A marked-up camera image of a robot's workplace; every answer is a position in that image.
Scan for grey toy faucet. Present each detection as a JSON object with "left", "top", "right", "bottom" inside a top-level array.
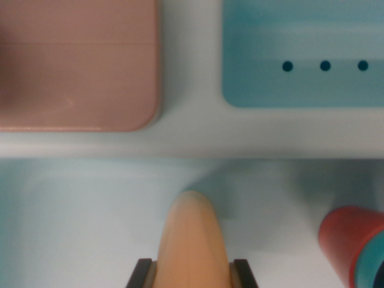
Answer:
[{"left": 0, "top": 0, "right": 164, "bottom": 133}]

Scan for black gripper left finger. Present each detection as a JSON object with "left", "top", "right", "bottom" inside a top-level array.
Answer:
[{"left": 125, "top": 258, "right": 158, "bottom": 288}]

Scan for peach detergent bottle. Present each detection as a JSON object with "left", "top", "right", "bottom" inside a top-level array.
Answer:
[{"left": 154, "top": 191, "right": 233, "bottom": 288}]

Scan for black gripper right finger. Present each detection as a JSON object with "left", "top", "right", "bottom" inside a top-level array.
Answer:
[{"left": 229, "top": 258, "right": 259, "bottom": 288}]

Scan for red plastic cup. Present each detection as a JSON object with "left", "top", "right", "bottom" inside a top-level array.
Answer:
[{"left": 318, "top": 206, "right": 384, "bottom": 286}]

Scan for light blue toy sink unit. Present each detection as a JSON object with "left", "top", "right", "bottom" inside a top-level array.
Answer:
[{"left": 0, "top": 0, "right": 384, "bottom": 288}]

